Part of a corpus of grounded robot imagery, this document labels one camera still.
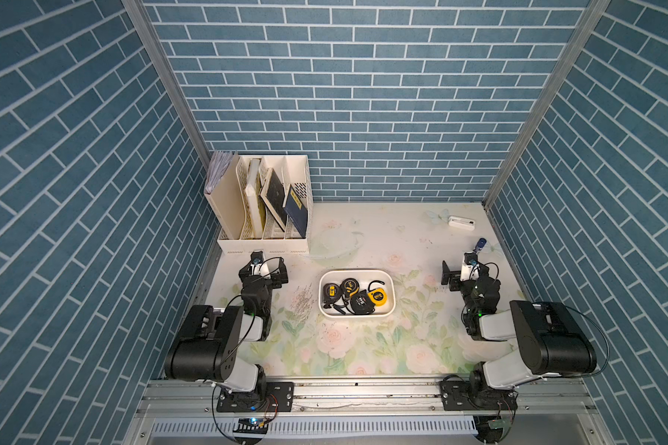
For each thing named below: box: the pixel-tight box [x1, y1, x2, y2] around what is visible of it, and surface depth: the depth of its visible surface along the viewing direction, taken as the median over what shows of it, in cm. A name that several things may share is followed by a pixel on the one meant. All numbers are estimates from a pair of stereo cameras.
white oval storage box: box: [318, 268, 397, 318], surface depth 93 cm
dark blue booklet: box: [282, 183, 309, 240], surface depth 107 cm
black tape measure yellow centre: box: [339, 278, 360, 302], surface depth 93 cm
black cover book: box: [259, 167, 287, 233], surface depth 101 cm
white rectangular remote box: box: [448, 215, 476, 231], surface depth 114 cm
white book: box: [244, 157, 264, 240], surface depth 96 cm
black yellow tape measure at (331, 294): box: [322, 282, 342, 309], surface depth 92 cm
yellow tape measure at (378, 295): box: [367, 279, 388, 306], surface depth 93 cm
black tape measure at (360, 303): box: [349, 289, 375, 316], surface depth 90 cm
